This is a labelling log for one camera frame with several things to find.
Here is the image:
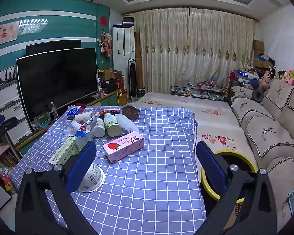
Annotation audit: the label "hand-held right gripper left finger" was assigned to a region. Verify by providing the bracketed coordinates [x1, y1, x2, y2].
[15, 141, 98, 235]

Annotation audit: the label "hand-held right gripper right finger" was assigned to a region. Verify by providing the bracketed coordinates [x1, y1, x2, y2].
[196, 141, 277, 235]

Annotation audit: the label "white yogurt cup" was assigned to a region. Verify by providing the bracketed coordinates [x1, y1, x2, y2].
[77, 162, 105, 193]

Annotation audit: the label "black bin with yellow rim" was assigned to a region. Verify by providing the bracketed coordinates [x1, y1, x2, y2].
[200, 150, 258, 204]

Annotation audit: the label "white paper cup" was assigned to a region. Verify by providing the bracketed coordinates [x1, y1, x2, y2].
[74, 110, 95, 123]

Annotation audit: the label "white foam fruit net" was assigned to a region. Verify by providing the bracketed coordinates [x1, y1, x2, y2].
[115, 113, 140, 133]

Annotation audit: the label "white plastic drawer cabinet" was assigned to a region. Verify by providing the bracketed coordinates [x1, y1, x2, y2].
[0, 80, 34, 148]

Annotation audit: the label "green and white carton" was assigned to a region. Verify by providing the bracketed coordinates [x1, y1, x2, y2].
[48, 136, 79, 165]

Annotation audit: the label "clear glass container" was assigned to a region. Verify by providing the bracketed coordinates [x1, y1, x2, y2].
[34, 111, 52, 130]

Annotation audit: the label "clear bottle with blue cap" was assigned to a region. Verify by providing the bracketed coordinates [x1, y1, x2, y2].
[75, 129, 96, 152]

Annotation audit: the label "white paper wrapper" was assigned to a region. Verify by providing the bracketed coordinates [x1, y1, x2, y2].
[67, 121, 84, 137]

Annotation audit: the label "shelf of books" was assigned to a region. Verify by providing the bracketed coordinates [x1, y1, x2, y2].
[0, 143, 21, 202]

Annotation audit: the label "clear water bottle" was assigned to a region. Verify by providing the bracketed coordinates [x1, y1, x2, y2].
[50, 101, 59, 120]

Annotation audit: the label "framed photos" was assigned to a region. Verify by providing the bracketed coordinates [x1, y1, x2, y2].
[0, 65, 16, 84]

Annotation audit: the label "pink strawberry milk carton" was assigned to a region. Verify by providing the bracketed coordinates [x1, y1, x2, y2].
[102, 131, 145, 164]

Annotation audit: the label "green label plastic bottle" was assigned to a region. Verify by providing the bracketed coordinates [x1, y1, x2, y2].
[103, 113, 121, 137]

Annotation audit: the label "blue tissue pack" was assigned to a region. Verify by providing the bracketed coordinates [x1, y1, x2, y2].
[66, 106, 82, 119]

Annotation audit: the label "floral bed mat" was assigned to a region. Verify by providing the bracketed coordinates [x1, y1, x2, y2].
[137, 92, 258, 168]

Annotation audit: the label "large black television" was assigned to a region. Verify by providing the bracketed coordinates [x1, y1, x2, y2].
[16, 47, 99, 126]

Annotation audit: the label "blue checked tablecloth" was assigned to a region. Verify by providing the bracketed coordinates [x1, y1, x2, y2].
[10, 106, 207, 235]

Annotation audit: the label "beige sofa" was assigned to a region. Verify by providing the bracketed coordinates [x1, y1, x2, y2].
[229, 78, 294, 235]

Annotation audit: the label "teal television cabinet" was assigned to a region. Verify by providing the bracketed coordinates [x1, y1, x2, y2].
[15, 89, 120, 152]

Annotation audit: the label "brown plastic container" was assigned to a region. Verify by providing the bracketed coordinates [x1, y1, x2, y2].
[121, 105, 141, 119]

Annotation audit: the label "low glass table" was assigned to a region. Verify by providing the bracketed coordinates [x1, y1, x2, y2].
[170, 80, 229, 101]

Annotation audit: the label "yellow bucket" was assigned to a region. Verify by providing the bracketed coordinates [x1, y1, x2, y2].
[118, 92, 128, 106]

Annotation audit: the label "dark round cushion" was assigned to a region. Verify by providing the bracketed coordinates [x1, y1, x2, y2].
[252, 88, 265, 103]

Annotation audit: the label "small black television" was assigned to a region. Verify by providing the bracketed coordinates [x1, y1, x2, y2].
[25, 39, 82, 57]

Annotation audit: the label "open cardboard box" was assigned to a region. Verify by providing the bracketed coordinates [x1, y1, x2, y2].
[98, 67, 123, 82]

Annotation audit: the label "black tower fan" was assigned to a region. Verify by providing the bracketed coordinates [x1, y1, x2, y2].
[127, 58, 138, 101]

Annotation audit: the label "wooden board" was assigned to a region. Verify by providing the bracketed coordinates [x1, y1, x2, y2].
[134, 32, 143, 95]

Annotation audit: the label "beige curtain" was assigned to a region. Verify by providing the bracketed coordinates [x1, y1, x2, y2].
[189, 8, 256, 96]
[133, 8, 191, 99]

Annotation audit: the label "pile of plush toys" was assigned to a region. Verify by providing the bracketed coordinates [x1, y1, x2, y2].
[234, 54, 294, 91]

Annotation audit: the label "stack of cardboard boxes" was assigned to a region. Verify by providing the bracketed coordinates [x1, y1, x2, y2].
[252, 40, 273, 70]

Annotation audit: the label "white standing air conditioner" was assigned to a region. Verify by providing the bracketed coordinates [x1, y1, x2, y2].
[112, 22, 136, 101]

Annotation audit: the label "pink wall poster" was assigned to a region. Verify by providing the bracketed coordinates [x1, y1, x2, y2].
[0, 21, 20, 46]

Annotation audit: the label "silver wall sticker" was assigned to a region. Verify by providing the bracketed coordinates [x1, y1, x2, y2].
[19, 18, 48, 36]

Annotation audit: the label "artificial flower wall decoration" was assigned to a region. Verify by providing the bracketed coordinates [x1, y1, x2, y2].
[97, 29, 113, 58]

